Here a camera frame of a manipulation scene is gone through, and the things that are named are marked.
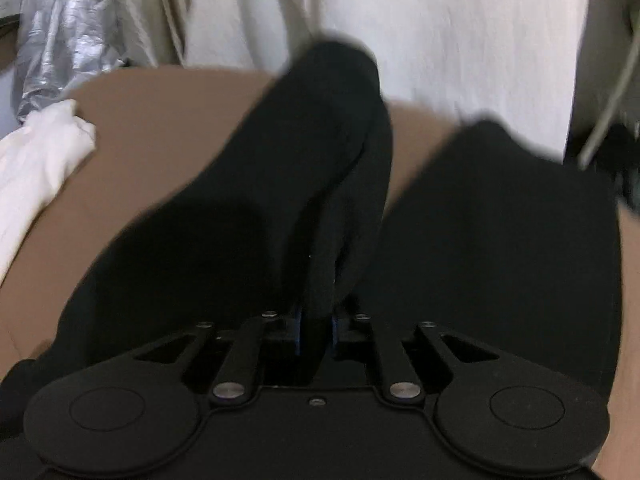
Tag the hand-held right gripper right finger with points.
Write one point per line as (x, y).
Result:
(334, 332)

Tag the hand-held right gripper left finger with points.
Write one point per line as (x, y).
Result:
(298, 335)

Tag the black pants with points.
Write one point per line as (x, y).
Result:
(225, 210)

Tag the white garment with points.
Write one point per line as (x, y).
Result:
(35, 160)

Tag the white draped sheet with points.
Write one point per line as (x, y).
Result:
(400, 35)

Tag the beige curtain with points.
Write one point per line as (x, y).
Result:
(150, 20)

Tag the silver foil curtain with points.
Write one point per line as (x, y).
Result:
(65, 35)

